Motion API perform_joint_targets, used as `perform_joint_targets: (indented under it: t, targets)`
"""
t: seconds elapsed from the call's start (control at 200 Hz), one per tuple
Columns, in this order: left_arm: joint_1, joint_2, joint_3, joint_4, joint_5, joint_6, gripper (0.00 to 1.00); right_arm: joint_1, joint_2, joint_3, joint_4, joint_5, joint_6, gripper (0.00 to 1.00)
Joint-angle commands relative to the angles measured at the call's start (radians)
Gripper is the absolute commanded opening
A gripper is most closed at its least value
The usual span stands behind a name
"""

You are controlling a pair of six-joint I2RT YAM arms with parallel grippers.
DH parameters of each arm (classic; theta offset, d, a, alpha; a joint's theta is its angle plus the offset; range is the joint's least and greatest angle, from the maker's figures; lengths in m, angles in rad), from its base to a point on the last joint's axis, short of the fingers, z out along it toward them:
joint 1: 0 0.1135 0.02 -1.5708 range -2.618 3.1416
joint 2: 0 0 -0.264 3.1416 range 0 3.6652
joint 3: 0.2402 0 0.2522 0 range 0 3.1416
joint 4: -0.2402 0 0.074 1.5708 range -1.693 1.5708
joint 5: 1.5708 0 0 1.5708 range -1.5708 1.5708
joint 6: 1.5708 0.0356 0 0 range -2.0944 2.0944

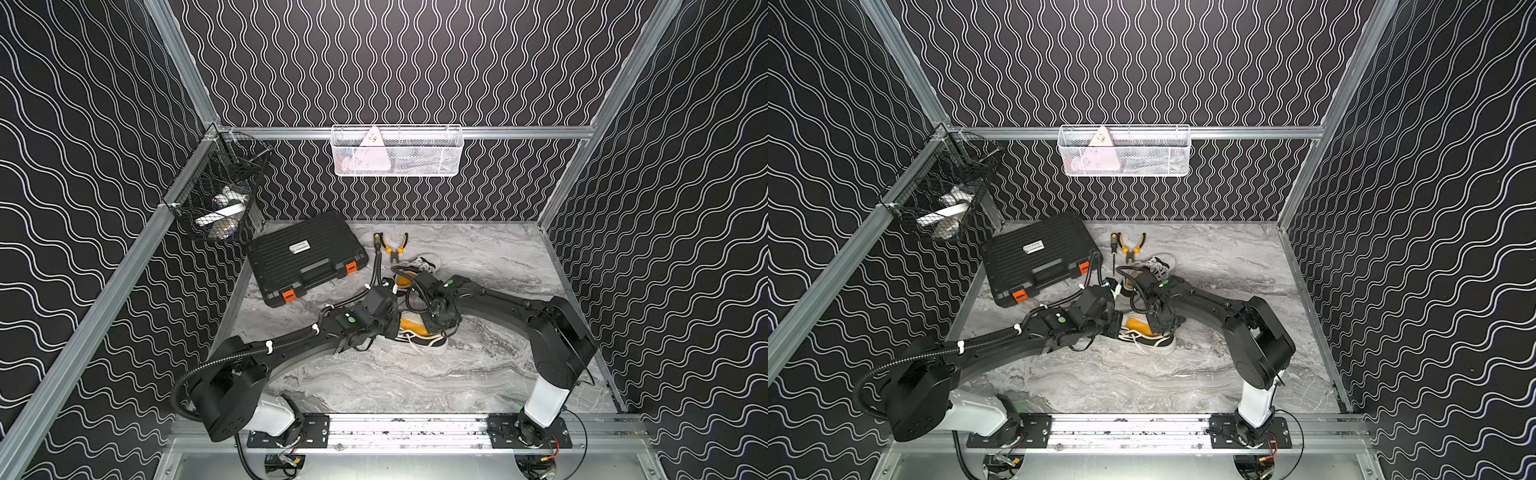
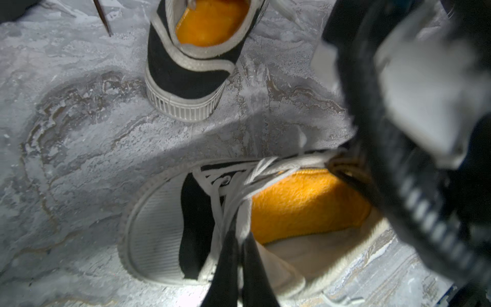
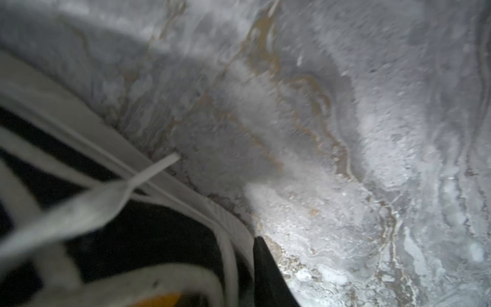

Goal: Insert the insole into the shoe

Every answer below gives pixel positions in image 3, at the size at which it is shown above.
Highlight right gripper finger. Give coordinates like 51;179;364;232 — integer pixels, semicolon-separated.
253;236;300;307

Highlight orange insole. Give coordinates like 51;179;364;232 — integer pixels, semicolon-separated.
131;293;182;307

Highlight black canvas sneaker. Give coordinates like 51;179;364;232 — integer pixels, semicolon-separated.
1;52;254;306

